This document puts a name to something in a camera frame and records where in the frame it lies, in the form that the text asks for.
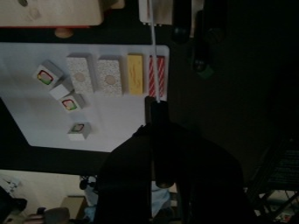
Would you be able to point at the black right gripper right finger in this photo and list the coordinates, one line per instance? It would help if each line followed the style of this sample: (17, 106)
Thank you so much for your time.
(210, 180)

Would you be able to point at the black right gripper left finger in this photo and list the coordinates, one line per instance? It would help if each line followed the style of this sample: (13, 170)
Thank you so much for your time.
(125, 180)

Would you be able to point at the white toy knife holder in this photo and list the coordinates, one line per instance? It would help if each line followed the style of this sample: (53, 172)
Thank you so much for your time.
(164, 11)

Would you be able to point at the pale blue cloth bundle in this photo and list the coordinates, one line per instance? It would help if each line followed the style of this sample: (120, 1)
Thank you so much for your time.
(160, 201)

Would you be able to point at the brown cardboard box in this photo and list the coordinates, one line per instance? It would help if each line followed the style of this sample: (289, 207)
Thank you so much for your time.
(73, 205)

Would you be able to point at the black panel with white text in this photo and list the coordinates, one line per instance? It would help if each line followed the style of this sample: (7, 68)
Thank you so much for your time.
(286, 167)

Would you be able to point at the white rectangular cutting board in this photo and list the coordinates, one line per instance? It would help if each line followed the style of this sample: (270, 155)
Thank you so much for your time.
(105, 122)

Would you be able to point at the sushi roll toy piece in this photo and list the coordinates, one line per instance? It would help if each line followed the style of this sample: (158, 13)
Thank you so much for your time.
(71, 104)
(79, 131)
(47, 76)

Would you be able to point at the small white toy cube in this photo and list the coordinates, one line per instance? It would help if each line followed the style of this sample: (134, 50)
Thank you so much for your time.
(61, 91)

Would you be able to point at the speckled rice toy block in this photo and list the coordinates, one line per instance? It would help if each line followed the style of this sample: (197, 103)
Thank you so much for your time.
(81, 76)
(110, 78)

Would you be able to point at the yellow egg toy block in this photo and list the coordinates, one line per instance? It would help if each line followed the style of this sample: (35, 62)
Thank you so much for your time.
(136, 74)

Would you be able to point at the small dark green toy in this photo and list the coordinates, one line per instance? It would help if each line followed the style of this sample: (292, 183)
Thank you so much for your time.
(206, 73)

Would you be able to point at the red striped toy block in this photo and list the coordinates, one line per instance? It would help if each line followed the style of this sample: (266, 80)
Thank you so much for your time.
(161, 75)

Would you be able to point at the wooden toy box red base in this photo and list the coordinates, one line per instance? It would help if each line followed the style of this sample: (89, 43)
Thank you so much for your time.
(51, 13)

